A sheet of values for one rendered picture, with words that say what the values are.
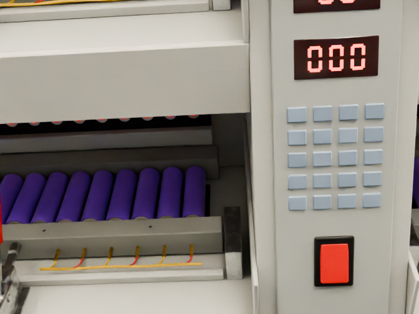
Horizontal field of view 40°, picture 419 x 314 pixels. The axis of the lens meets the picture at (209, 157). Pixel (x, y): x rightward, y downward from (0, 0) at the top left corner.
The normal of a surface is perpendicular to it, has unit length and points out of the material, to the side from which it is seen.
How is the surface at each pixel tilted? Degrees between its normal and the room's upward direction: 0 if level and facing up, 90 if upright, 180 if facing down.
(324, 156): 90
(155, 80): 108
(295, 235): 90
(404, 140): 90
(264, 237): 90
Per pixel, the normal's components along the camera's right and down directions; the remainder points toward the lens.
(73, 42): -0.07, -0.81
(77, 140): -0.01, 0.58
